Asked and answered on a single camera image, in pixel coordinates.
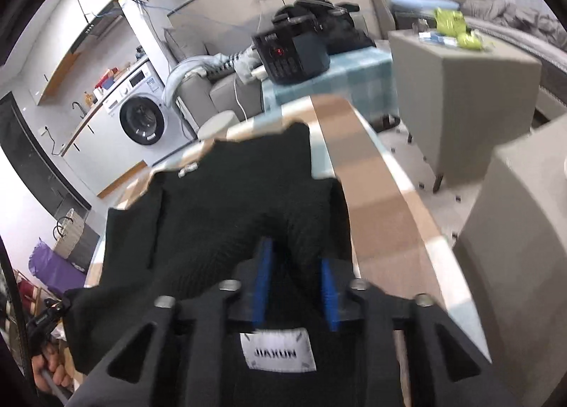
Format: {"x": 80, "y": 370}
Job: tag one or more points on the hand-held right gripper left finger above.
{"x": 265, "y": 283}

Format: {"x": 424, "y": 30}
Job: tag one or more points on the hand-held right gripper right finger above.
{"x": 330, "y": 296}

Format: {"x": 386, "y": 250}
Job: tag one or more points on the black knit garment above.
{"x": 248, "y": 176}

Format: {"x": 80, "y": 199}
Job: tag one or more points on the light clothes on sofa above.
{"x": 190, "y": 68}

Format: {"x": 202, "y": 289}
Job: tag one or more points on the pile of black clothes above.
{"x": 336, "y": 30}

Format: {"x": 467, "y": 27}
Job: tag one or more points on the person's left hand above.
{"x": 51, "y": 365}

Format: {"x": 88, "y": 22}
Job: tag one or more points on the purple bag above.
{"x": 53, "y": 269}

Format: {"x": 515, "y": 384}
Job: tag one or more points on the wicker basket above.
{"x": 71, "y": 234}

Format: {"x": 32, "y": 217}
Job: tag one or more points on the brown blue checked blanket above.
{"x": 367, "y": 194}

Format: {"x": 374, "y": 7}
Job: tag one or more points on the black cabinet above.
{"x": 31, "y": 167}

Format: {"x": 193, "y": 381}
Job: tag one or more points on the beige round stool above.
{"x": 217, "y": 125}

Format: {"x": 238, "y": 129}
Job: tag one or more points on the large grey ottoman table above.
{"x": 518, "y": 234}

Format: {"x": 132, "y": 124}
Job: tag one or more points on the white washing machine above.
{"x": 141, "y": 119}

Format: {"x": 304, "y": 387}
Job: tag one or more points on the teal checked tablecloth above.
{"x": 354, "y": 79}

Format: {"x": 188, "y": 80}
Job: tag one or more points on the black electronic device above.
{"x": 288, "y": 57}

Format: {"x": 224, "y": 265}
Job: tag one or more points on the grey cube ottoman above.
{"x": 465, "y": 101}

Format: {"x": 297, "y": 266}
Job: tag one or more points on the red box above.
{"x": 110, "y": 77}

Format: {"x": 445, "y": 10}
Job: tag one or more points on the black range hood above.
{"x": 95, "y": 32}

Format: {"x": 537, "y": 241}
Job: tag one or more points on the green plush toy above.
{"x": 449, "y": 21}

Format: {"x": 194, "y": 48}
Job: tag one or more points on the blue cushion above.
{"x": 421, "y": 1}

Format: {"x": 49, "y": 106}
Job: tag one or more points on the grey duvet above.
{"x": 509, "y": 12}

